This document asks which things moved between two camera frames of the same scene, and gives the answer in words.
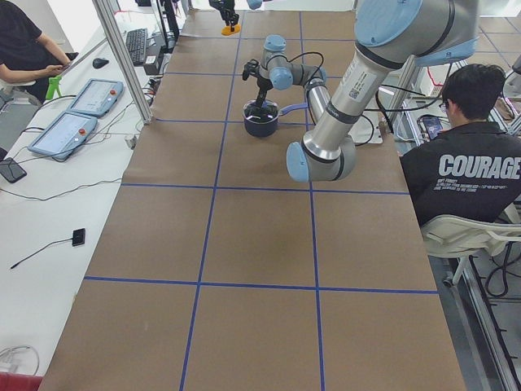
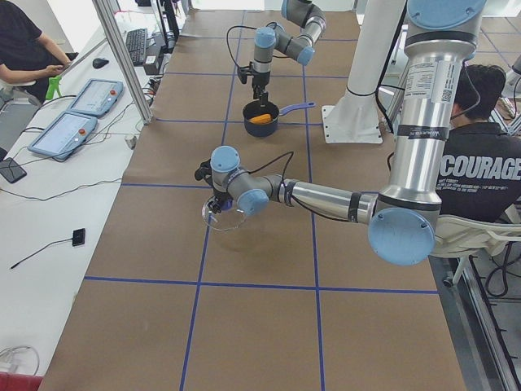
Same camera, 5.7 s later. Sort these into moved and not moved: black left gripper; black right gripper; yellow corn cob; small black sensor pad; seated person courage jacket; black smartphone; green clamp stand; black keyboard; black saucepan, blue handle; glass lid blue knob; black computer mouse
Moved: black right gripper; black left gripper; glass lid blue knob; yellow corn cob
Not moved: small black sensor pad; green clamp stand; black saucepan, blue handle; black keyboard; black smartphone; black computer mouse; seated person courage jacket
